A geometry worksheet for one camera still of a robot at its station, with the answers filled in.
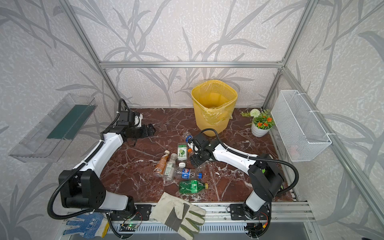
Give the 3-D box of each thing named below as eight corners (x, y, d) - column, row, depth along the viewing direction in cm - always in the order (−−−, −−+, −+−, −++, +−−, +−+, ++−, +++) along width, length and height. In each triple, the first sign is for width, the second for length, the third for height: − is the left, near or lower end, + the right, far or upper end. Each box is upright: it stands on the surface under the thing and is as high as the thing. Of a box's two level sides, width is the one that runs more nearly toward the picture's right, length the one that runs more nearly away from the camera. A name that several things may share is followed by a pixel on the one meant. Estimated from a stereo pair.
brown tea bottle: (155, 176, 88) (152, 172, 83) (165, 153, 97) (164, 148, 93) (164, 178, 87) (162, 175, 82) (173, 155, 97) (172, 150, 92)
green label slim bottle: (165, 181, 86) (163, 177, 81) (169, 156, 96) (167, 151, 91) (174, 181, 86) (172, 177, 81) (177, 156, 96) (175, 151, 91)
